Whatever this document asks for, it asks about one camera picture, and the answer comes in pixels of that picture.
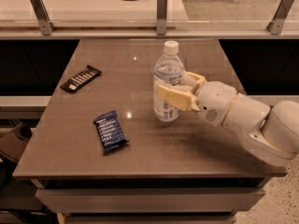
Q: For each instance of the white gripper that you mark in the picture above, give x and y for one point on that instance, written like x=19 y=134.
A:
x=214 y=102

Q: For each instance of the blue plastic water bottle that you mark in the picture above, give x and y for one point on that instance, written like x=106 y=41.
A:
x=169 y=69

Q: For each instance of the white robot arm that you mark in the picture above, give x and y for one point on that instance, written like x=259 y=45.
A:
x=270 y=133

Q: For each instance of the blue rxbar blueberry bar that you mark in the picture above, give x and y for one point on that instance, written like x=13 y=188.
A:
x=110 y=131

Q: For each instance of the black snack bar wrapper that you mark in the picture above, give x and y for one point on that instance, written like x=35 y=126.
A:
x=76 y=82

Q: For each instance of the middle metal bracket post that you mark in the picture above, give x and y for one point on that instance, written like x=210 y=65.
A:
x=161 y=17

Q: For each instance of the metal bracket post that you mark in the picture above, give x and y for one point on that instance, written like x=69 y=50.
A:
x=275 y=26
x=44 y=23
x=161 y=17

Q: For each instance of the right metal bracket post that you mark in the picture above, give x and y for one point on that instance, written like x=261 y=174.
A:
x=275 y=26

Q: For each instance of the left metal bracket post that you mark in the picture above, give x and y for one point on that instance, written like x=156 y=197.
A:
x=44 y=23

